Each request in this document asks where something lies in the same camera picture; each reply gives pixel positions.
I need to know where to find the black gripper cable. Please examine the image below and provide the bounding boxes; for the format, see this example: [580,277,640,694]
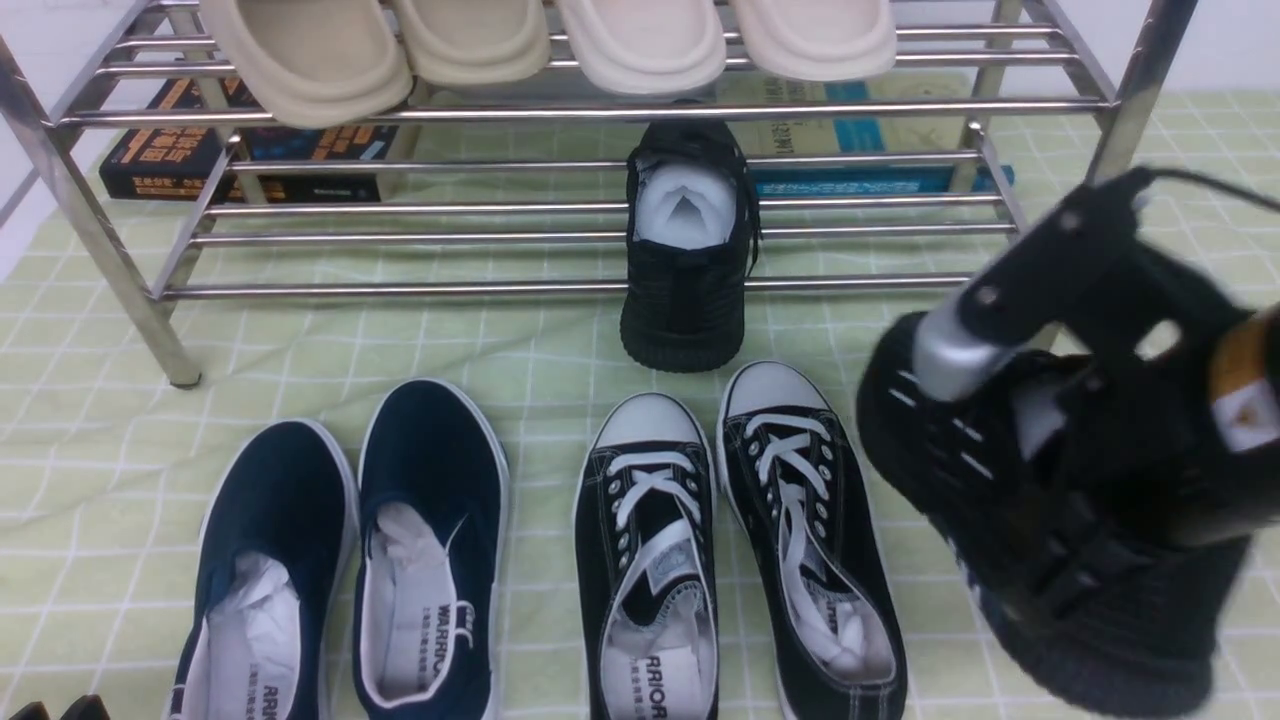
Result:
[1140,168,1280,217]

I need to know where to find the black canvas sneaker left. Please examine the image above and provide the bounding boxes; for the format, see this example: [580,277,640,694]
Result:
[573,392,721,719]

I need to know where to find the navy slip-on shoe left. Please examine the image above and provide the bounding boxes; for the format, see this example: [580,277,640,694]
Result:
[164,419,357,719]

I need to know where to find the cream slipper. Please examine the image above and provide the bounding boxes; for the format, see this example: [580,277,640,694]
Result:
[730,1,897,82]
[556,1,727,96]

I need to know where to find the green checkered tablecloth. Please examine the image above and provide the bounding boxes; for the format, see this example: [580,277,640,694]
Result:
[1,92,1277,719]

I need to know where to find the navy slip-on shoe right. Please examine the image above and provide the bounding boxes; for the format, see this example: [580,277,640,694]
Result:
[352,379,509,719]

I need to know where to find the stainless steel shoe rack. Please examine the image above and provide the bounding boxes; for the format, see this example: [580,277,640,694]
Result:
[3,1,1196,389]

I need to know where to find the black canvas sneaker right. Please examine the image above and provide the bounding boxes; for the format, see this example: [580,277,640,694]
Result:
[716,361,908,719]

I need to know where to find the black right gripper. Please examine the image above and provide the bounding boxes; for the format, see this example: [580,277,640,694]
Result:
[911,167,1277,548]

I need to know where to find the black orange book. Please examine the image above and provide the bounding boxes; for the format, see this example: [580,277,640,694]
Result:
[99,126,419,204]

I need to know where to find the black left gripper tips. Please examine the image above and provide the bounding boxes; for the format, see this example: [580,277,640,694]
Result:
[5,694,111,720]

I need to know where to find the beige slipper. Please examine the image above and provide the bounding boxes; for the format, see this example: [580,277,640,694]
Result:
[390,1,550,86]
[198,1,415,129]

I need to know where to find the navy slip-on shoe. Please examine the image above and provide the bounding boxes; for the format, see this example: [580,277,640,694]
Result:
[164,419,357,719]
[352,379,509,719]

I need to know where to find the beige slipper far left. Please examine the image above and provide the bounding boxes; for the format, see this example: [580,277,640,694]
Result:
[198,1,415,129]

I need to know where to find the black canvas sneaker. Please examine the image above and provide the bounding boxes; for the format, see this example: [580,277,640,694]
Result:
[573,392,721,719]
[716,361,908,719]

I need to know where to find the black knit sneaker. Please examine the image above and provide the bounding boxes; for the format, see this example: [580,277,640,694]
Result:
[620,119,762,374]
[856,313,1251,719]

